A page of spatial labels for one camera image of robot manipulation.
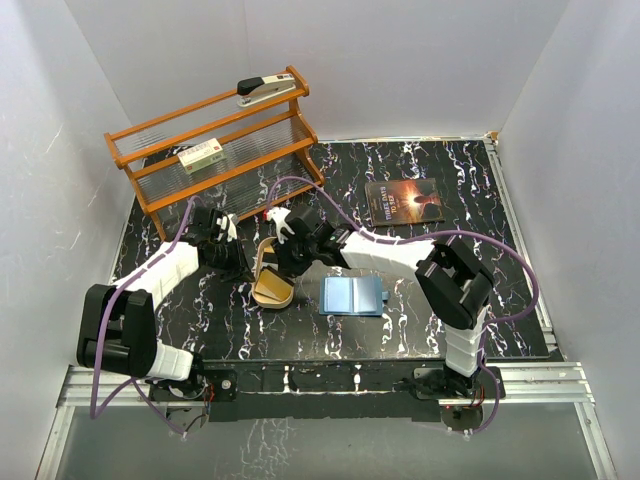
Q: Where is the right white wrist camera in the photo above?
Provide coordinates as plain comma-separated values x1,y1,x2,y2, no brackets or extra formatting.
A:
264,207,295,244

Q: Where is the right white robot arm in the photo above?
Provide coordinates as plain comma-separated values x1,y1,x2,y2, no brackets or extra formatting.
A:
265,206,493,397

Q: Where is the orange wooden three-tier rack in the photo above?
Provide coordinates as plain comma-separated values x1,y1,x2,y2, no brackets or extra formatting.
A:
104,66,325,239

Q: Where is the blue leather card holder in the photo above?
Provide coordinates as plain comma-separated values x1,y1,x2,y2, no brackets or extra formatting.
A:
319,275,390,317

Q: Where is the dark book with sunset cover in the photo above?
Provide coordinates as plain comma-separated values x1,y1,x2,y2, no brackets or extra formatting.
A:
365,178,444,227

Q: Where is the green and white small box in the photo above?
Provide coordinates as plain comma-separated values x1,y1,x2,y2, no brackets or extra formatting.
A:
177,138,226,174

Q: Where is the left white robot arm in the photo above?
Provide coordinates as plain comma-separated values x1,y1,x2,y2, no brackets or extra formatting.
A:
76,206,253,399

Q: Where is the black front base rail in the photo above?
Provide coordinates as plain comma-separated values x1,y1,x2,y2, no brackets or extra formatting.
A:
198,359,506,423

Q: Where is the black and beige stapler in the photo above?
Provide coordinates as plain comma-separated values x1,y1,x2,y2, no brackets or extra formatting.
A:
236,73,296,108

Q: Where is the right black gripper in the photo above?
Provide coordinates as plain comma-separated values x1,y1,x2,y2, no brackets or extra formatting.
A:
272,229,318,278

